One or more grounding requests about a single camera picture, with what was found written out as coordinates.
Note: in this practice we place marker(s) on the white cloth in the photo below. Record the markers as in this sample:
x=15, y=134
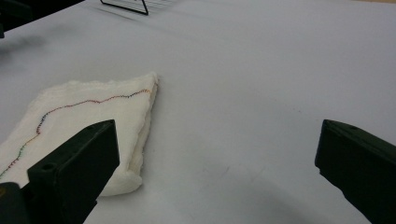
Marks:
x=93, y=115

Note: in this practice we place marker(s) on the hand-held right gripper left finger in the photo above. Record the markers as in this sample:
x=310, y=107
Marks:
x=74, y=161

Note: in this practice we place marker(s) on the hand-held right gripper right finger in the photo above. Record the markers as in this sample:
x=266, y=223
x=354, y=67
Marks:
x=361, y=161

